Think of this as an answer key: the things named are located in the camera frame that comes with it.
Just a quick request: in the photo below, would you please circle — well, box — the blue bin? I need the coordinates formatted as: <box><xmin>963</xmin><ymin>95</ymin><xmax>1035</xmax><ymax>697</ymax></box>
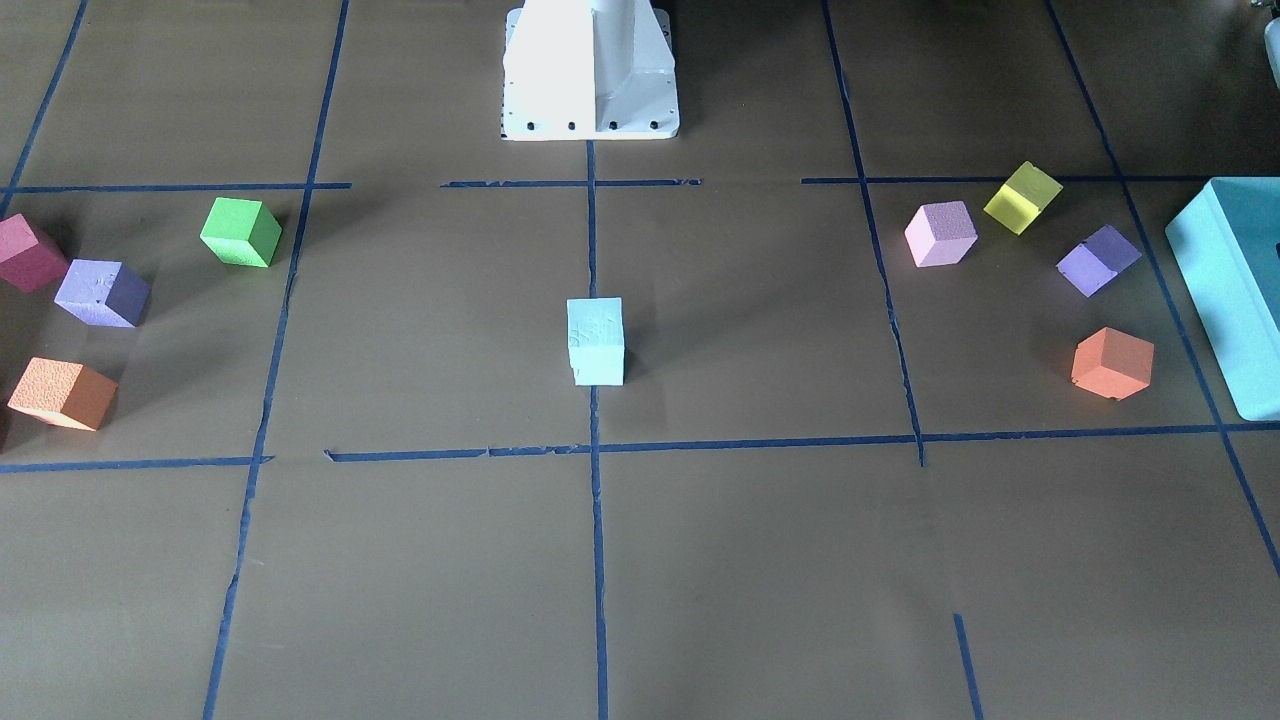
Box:
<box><xmin>1166</xmin><ymin>177</ymin><xmax>1279</xmax><ymax>421</ymax></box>

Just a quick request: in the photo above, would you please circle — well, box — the far orange block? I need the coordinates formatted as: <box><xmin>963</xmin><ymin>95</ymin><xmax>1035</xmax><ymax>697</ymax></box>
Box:
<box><xmin>1070</xmin><ymin>327</ymin><xmax>1155</xmax><ymax>400</ymax></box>

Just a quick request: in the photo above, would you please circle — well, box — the yellow block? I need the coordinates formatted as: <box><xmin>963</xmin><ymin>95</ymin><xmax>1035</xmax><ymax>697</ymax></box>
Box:
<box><xmin>983</xmin><ymin>161</ymin><xmax>1062</xmax><ymax>236</ymax></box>

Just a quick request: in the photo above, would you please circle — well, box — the dark pink block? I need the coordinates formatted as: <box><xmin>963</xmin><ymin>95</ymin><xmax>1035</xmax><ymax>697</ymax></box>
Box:
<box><xmin>1</xmin><ymin>214</ymin><xmax>70</xmax><ymax>293</ymax></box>

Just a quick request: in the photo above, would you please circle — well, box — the white pole base plate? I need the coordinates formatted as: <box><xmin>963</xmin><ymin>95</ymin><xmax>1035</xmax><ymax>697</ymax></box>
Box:
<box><xmin>500</xmin><ymin>1</ymin><xmax>681</xmax><ymax>142</ymax></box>

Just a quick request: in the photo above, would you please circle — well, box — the near purple block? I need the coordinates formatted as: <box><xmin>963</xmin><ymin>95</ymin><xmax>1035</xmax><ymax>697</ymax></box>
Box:
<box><xmin>54</xmin><ymin>259</ymin><xmax>150</xmax><ymax>328</ymax></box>

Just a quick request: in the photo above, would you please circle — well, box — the light pink block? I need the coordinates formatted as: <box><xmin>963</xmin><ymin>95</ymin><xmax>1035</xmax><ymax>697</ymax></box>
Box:
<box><xmin>904</xmin><ymin>200</ymin><xmax>978</xmax><ymax>268</ymax></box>

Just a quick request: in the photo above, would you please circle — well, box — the far purple block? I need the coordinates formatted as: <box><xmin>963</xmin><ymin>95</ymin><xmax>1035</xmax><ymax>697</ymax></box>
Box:
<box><xmin>1056</xmin><ymin>225</ymin><xmax>1143</xmax><ymax>297</ymax></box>

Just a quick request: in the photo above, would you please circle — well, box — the orange block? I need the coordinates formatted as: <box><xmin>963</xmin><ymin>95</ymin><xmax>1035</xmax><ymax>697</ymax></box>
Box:
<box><xmin>6</xmin><ymin>357</ymin><xmax>118</xmax><ymax>430</ymax></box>
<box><xmin>1070</xmin><ymin>327</ymin><xmax>1155</xmax><ymax>400</ymax></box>

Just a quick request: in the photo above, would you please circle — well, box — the light blue block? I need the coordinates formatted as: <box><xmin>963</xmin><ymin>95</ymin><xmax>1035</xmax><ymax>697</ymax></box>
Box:
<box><xmin>568</xmin><ymin>343</ymin><xmax>625</xmax><ymax>386</ymax></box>
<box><xmin>566</xmin><ymin>297</ymin><xmax>625</xmax><ymax>351</ymax></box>

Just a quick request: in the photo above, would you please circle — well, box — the green block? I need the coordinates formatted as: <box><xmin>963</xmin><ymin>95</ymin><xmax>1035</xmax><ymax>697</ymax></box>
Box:
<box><xmin>198</xmin><ymin>197</ymin><xmax>282</xmax><ymax>268</ymax></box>

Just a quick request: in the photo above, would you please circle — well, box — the near orange block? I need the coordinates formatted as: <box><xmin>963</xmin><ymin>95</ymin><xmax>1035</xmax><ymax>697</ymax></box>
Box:
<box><xmin>6</xmin><ymin>357</ymin><xmax>118</xmax><ymax>430</ymax></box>

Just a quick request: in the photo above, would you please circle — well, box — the purple block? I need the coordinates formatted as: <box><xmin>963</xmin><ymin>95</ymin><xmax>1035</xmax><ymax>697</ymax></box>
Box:
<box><xmin>1056</xmin><ymin>225</ymin><xmax>1143</xmax><ymax>297</ymax></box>
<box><xmin>54</xmin><ymin>259</ymin><xmax>150</xmax><ymax>328</ymax></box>

